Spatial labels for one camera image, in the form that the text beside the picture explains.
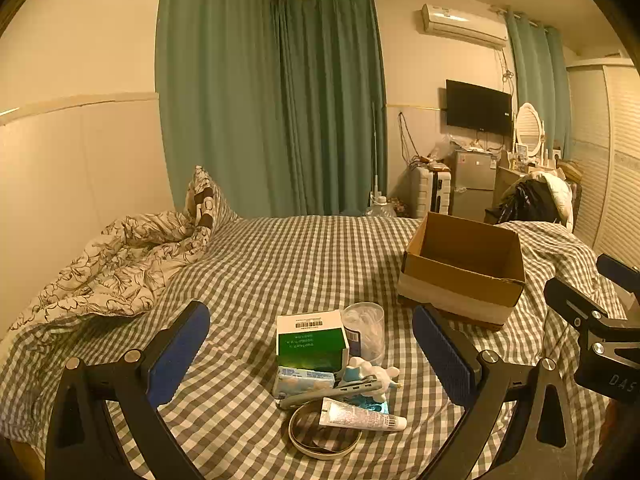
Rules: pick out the black jacket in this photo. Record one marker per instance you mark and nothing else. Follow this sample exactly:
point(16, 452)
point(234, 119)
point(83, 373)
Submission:
point(525, 200)

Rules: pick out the narrow green curtain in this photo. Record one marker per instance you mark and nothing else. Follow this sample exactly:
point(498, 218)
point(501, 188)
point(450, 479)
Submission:
point(540, 85)

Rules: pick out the cardboard box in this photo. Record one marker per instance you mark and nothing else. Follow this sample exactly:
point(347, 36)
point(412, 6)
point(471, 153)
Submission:
point(450, 290)

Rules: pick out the thin white pole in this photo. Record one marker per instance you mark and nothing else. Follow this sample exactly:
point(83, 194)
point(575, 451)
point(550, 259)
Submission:
point(374, 150)

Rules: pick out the dark floral bag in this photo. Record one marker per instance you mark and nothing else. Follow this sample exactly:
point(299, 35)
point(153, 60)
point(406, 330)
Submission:
point(402, 208)

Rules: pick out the black wall television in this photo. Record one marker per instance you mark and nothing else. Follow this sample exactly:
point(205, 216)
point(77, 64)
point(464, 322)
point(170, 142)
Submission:
point(477, 106)

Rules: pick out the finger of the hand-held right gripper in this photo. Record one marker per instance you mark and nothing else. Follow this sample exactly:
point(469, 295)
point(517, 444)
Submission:
point(575, 305)
point(620, 272)

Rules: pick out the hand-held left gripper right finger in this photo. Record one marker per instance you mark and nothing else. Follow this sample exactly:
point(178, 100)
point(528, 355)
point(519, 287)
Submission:
point(445, 360)

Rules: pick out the brown patterned cushion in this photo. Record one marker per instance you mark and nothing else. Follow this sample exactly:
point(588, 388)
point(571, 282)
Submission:
point(200, 200)

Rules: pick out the grey checked bed sheet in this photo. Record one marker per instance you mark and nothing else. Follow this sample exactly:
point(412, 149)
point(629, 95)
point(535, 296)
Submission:
point(300, 260)

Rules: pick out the clear plastic bag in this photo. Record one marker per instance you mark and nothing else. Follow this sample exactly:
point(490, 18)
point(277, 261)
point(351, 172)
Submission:
point(442, 147)

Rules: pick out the large clear water bottle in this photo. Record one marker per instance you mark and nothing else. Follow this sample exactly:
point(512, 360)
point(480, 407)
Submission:
point(381, 209)

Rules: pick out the silver small fridge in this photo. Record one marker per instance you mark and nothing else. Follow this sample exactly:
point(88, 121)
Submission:
point(472, 185)

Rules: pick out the green and white carton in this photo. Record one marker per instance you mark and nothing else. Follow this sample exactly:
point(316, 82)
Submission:
point(310, 345)

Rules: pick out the white ointment tube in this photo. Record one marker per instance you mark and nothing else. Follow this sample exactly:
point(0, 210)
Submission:
point(355, 415)

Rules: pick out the blue tissue packet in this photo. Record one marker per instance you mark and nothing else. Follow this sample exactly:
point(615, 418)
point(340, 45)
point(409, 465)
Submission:
point(302, 380)

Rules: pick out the clear cotton swab jar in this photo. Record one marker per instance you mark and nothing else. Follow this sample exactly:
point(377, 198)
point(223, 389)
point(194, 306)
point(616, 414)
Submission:
point(370, 330)

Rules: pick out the white louvred wardrobe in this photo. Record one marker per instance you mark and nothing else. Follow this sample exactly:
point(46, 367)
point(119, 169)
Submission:
point(610, 160)

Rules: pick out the floral white blanket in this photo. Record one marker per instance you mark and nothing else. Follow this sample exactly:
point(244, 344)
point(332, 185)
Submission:
point(110, 265)

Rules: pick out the white air conditioner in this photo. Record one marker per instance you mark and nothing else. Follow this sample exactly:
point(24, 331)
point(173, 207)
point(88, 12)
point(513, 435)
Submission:
point(462, 22)

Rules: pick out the small blue patterned packet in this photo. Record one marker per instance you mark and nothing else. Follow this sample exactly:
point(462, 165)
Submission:
point(372, 405)

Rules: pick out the white figurine toy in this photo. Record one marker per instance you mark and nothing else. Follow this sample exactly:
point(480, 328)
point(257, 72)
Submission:
point(367, 371)

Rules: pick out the white oval vanity mirror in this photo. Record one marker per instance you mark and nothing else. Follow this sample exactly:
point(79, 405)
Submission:
point(529, 127)

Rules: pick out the white ribbed suitcase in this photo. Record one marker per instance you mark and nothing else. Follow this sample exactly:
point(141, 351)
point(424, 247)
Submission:
point(425, 192)

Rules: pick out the wooden dressing table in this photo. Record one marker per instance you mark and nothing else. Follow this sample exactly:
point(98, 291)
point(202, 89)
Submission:
point(505, 182)

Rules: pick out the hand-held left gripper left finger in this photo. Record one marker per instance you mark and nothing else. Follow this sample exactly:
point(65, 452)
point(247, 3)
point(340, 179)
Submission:
point(179, 355)

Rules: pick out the white padded jacket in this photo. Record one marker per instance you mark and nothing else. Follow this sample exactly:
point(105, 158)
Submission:
point(560, 192)

